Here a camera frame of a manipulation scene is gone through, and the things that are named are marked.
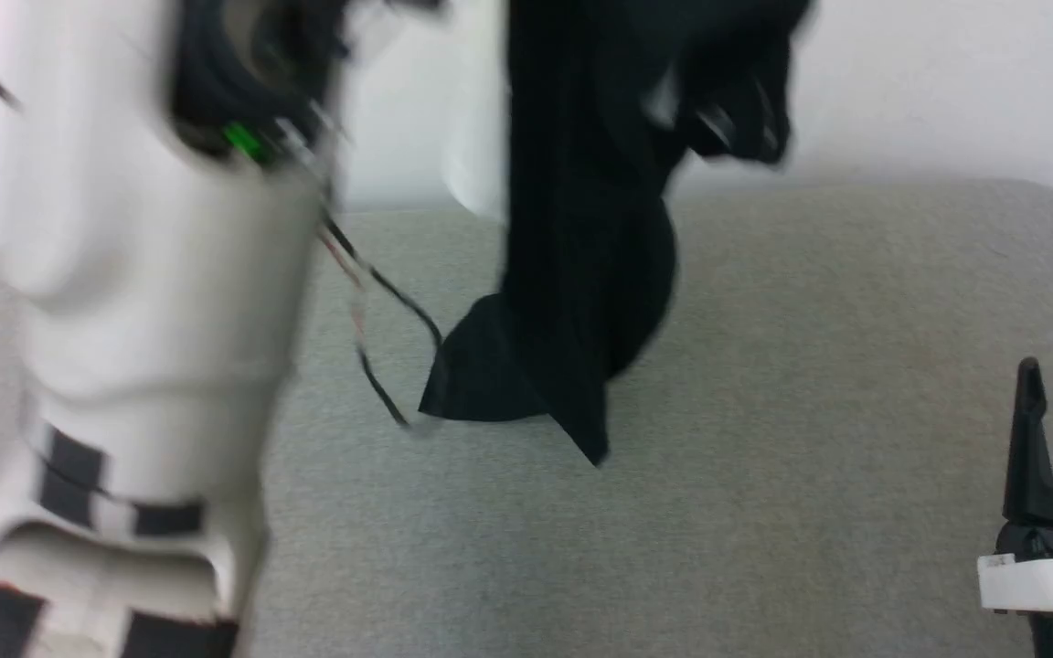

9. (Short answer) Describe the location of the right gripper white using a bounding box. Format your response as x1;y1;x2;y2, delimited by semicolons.
977;356;1053;658

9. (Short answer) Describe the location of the black and white garment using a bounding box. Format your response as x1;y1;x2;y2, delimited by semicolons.
417;0;815;469

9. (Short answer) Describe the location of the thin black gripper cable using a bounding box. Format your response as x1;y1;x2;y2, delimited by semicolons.
318;212;443;434

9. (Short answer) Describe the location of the grey fabric sofa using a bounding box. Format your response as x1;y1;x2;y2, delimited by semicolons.
0;178;1053;658

